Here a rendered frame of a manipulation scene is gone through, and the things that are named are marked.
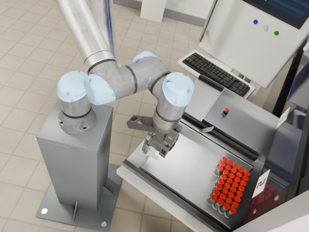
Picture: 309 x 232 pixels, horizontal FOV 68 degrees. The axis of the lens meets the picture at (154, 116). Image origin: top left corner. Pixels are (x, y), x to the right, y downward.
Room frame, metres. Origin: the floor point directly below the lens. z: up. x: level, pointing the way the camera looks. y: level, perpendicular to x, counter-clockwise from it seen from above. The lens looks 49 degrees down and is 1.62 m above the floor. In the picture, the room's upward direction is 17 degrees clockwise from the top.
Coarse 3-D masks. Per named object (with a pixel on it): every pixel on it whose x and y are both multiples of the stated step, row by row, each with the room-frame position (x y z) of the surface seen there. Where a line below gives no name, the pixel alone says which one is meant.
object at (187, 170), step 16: (176, 144) 0.52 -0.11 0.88; (192, 144) 0.55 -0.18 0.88; (208, 144) 0.56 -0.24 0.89; (144, 160) 0.40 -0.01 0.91; (160, 160) 0.44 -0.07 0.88; (176, 160) 0.45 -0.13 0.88; (192, 160) 0.48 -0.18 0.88; (208, 160) 0.50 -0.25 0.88; (240, 160) 0.52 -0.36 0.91; (160, 176) 0.37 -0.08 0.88; (176, 176) 0.39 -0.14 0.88; (192, 176) 0.41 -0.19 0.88; (208, 176) 0.43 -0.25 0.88; (176, 192) 0.32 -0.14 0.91; (192, 192) 0.35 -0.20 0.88; (208, 192) 0.37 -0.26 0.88; (208, 208) 0.32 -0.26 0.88; (224, 224) 0.27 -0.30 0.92
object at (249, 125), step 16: (224, 96) 0.88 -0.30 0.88; (240, 96) 0.88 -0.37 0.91; (208, 112) 0.71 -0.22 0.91; (240, 112) 0.81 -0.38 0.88; (256, 112) 0.84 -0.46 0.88; (224, 128) 0.68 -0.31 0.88; (240, 128) 0.71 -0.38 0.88; (256, 128) 0.73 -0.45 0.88; (272, 128) 0.77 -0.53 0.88; (240, 144) 0.60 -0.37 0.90; (256, 144) 0.65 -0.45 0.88
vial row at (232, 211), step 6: (246, 174) 0.45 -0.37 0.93; (240, 180) 0.44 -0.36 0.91; (246, 180) 0.43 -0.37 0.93; (240, 186) 0.40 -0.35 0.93; (240, 192) 0.38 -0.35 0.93; (234, 198) 0.35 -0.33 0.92; (234, 204) 0.33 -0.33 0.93; (228, 210) 0.31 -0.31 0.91; (234, 210) 0.31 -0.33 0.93; (228, 216) 0.30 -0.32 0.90
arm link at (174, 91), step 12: (156, 84) 0.43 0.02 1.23; (168, 84) 0.41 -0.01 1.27; (180, 84) 0.41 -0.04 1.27; (192, 84) 0.43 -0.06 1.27; (156, 96) 0.42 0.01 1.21; (168, 96) 0.39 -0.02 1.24; (180, 96) 0.39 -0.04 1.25; (156, 108) 0.41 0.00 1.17; (168, 108) 0.39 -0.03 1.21; (180, 108) 0.39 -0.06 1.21; (168, 120) 0.39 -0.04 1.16
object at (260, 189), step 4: (268, 172) 0.41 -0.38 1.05; (260, 176) 0.42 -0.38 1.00; (264, 176) 0.40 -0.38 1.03; (260, 180) 0.39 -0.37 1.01; (264, 180) 0.38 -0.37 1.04; (264, 184) 0.36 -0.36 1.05; (256, 188) 0.37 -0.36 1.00; (260, 188) 0.36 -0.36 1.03; (256, 192) 0.35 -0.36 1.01; (260, 192) 0.34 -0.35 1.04; (252, 196) 0.35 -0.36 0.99
